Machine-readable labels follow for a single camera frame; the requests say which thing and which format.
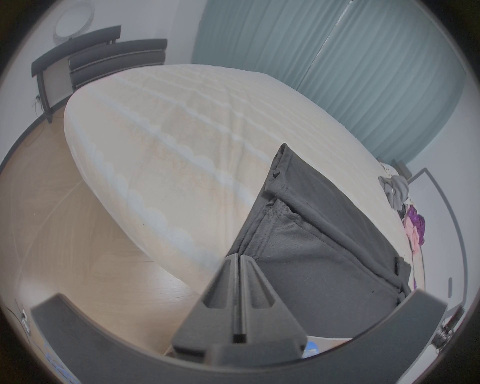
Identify grey garment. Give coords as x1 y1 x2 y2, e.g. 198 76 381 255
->
378 174 410 211

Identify bed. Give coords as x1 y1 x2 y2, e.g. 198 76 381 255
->
63 64 469 340

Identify blue-green curtain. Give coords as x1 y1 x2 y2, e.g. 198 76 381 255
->
191 0 351 89
300 0 467 166

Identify purple garment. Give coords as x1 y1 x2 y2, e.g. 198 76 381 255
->
407 205 426 246

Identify grey bedside table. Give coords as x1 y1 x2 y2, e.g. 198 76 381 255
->
390 159 412 179

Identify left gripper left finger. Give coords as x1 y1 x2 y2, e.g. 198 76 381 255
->
172 253 239 361

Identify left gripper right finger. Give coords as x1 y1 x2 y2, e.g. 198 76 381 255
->
240 256 307 349

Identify dark grey table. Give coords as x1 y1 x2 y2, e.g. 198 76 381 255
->
31 25 122 124

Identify black T-shirt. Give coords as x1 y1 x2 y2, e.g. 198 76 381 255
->
227 143 412 338

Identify black chest of drawers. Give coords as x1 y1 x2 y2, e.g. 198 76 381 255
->
68 38 167 91

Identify pink garment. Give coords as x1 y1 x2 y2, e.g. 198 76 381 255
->
403 217 422 254

